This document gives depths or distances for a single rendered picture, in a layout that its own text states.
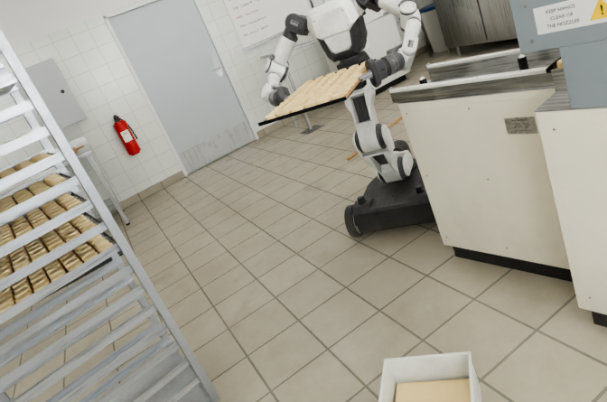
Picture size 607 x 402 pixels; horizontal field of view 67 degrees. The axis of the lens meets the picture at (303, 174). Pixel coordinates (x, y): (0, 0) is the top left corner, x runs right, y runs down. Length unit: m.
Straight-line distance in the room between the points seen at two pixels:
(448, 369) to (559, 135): 0.85
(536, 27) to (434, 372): 1.16
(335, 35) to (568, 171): 1.39
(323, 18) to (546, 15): 1.33
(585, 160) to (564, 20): 0.41
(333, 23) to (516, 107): 1.09
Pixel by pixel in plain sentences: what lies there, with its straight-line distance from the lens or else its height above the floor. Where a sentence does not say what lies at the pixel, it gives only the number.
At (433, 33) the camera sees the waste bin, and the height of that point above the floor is 0.29.
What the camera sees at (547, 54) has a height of 0.86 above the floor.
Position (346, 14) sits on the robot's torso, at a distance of 2.47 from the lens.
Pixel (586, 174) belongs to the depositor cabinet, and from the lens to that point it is 1.59.
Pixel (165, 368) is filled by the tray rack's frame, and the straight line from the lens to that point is 2.38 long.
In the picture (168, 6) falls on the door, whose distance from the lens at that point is 6.08.
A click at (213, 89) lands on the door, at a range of 6.10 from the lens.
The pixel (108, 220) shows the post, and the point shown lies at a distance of 1.69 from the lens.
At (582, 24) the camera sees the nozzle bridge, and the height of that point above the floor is 1.07.
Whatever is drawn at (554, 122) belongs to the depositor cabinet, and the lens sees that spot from 1.54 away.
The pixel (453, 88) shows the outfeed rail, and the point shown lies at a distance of 1.91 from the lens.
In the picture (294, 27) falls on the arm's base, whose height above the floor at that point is 1.28.
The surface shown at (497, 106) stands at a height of 0.79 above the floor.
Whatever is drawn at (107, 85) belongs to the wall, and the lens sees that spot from 5.86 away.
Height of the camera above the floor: 1.37
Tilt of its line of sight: 19 degrees down
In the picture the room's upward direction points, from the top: 23 degrees counter-clockwise
